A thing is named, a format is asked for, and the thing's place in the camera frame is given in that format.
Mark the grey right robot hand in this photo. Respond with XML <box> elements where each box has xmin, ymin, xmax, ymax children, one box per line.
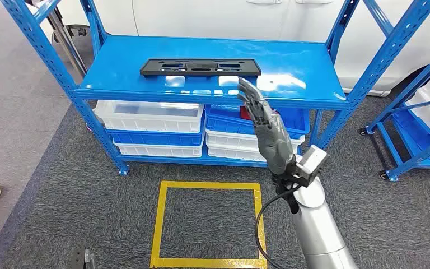
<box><xmin>236</xmin><ymin>77</ymin><xmax>297</xmax><ymax>175</ymax></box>

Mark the black plastic frame part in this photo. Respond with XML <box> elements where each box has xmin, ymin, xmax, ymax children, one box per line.
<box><xmin>139</xmin><ymin>58</ymin><xmax>262</xmax><ymax>78</ymax></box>

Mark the blue wheeled shelf rack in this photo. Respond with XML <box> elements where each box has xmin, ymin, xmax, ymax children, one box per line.
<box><xmin>359</xmin><ymin>40</ymin><xmax>430</xmax><ymax>182</ymax></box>

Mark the blue metal shelf rack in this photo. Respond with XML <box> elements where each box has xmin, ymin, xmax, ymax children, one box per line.
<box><xmin>0</xmin><ymin>0</ymin><xmax>430</xmax><ymax>176</ymax></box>

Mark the white car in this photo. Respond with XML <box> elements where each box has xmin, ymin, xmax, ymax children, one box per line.
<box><xmin>53</xmin><ymin>0</ymin><xmax>430</xmax><ymax>98</ymax></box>

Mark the yellow floor tape square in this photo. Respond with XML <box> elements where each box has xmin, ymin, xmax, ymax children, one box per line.
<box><xmin>149</xmin><ymin>180</ymin><xmax>268</xmax><ymax>269</ymax></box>

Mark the dark metal stand leg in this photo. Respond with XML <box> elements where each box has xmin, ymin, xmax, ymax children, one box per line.
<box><xmin>46</xmin><ymin>5</ymin><xmax>89</xmax><ymax>77</ymax></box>

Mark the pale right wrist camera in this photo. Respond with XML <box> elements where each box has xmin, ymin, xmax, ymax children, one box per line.
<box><xmin>295</xmin><ymin>145</ymin><xmax>329</xmax><ymax>187</ymax></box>

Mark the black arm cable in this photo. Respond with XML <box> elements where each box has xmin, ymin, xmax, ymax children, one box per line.
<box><xmin>255</xmin><ymin>184</ymin><xmax>301</xmax><ymax>269</ymax></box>

